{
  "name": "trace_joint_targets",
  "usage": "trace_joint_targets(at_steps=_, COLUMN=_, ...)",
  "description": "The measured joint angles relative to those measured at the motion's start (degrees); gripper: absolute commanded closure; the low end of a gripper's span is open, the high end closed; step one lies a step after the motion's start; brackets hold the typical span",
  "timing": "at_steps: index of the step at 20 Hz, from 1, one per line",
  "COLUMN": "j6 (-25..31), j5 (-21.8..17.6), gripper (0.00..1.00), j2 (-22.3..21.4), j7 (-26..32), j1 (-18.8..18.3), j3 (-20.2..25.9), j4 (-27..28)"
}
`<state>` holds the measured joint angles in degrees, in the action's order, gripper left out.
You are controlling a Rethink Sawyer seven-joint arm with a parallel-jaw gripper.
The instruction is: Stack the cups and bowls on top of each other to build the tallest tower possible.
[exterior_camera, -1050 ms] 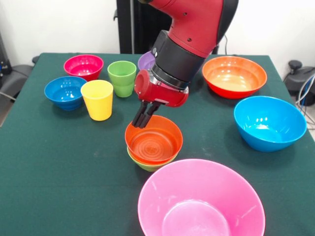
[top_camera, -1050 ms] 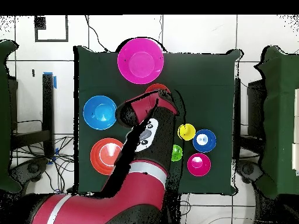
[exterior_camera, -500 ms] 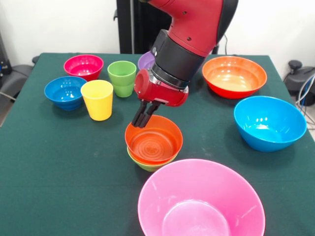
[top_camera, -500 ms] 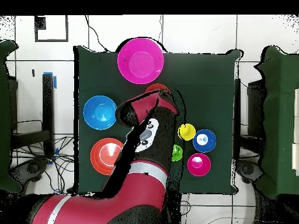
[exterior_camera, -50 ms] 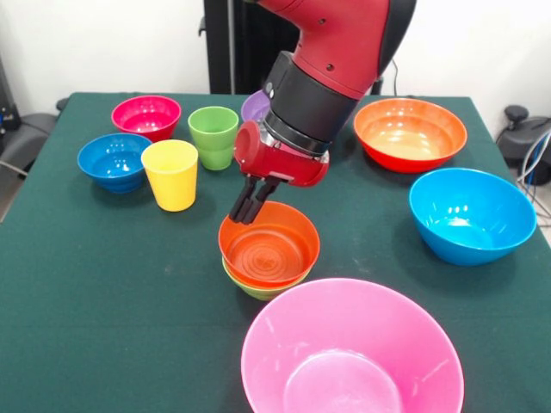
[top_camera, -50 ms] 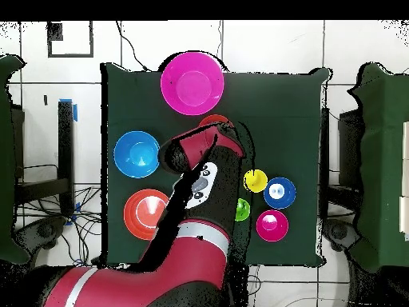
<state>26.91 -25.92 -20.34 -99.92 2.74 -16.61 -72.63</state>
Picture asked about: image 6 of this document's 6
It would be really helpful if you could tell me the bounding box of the large pink bowl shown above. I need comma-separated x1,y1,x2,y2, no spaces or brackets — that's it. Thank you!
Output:
160,51,225,116

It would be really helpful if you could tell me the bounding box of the large orange bowl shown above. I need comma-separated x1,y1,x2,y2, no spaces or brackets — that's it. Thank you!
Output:
123,188,170,241

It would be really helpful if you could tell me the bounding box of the thin black floor cable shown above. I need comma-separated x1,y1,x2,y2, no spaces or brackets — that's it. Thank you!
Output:
115,20,151,72

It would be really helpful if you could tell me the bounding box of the blue tape strip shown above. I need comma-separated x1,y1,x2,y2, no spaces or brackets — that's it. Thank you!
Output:
58,98,79,123

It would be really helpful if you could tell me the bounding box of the floor cable bundle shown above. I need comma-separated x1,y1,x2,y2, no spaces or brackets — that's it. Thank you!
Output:
14,185,103,265

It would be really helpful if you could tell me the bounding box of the small dark blue bowl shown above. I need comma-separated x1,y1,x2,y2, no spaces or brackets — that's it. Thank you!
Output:
263,177,297,210

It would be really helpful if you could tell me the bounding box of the dark green tablecloth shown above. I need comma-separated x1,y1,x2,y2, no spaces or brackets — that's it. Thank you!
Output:
101,62,331,269

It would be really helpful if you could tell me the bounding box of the small orange bowl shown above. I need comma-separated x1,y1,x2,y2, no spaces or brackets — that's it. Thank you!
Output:
198,114,236,129

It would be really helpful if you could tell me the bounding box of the black caster base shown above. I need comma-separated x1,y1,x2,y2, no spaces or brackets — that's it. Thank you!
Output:
320,217,362,253
14,215,68,252

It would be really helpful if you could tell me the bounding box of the small crimson bowl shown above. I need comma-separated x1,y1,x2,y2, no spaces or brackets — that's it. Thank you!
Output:
255,209,290,243

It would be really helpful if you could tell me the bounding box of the light blue bowl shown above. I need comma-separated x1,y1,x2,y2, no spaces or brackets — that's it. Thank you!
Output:
113,130,161,179

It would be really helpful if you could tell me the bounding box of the green cup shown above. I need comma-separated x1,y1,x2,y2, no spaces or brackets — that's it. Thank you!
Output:
235,197,252,222

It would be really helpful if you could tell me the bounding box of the green cloth covered table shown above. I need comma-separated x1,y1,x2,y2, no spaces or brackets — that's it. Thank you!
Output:
347,62,409,273
0,53,30,265

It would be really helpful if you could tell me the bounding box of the yellow cup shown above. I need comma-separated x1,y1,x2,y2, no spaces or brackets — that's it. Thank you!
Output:
243,169,268,193

